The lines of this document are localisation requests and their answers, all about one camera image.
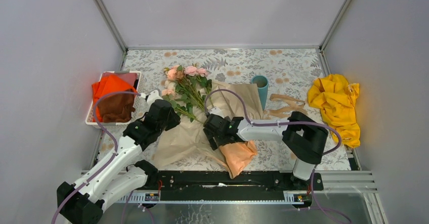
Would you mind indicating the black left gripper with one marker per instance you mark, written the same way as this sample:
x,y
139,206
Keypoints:
x,y
175,120

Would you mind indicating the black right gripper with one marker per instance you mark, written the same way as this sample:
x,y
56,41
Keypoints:
x,y
210,135

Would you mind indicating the peach kraft wrapping paper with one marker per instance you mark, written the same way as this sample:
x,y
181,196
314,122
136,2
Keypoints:
x,y
187,146

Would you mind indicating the brown paper ribbon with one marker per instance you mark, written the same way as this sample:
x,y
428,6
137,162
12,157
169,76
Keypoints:
x,y
287,105

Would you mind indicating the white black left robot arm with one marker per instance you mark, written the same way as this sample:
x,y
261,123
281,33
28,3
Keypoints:
x,y
118,173

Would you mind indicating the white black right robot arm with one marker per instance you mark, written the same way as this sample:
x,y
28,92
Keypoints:
x,y
304,137

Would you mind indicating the teal cylindrical vase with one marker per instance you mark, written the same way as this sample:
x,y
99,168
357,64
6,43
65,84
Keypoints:
x,y
262,85

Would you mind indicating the floral patterned table mat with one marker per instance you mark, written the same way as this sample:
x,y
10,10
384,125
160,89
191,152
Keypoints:
x,y
289,72

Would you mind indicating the brown cloth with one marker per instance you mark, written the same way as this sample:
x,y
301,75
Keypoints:
x,y
115,108

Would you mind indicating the white plastic basket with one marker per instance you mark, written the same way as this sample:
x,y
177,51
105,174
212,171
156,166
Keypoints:
x,y
116,125

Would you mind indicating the pink cloth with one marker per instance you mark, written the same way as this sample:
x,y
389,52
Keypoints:
x,y
129,78

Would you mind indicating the orange cloth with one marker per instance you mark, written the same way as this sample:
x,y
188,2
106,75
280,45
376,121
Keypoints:
x,y
110,84

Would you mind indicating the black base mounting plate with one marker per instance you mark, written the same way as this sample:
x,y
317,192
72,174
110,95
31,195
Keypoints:
x,y
259,186

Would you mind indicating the yellow crumpled cloth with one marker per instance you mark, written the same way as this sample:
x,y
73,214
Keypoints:
x,y
336,98

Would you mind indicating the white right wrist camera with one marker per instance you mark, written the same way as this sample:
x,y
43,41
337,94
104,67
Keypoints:
x,y
216,111

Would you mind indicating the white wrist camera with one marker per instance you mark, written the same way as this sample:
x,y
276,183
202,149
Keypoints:
x,y
216,111
151,97

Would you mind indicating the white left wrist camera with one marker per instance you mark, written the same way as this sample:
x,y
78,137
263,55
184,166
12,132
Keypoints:
x,y
151,97

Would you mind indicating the aluminium frame rail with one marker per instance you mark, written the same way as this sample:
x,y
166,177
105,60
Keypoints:
x,y
111,25

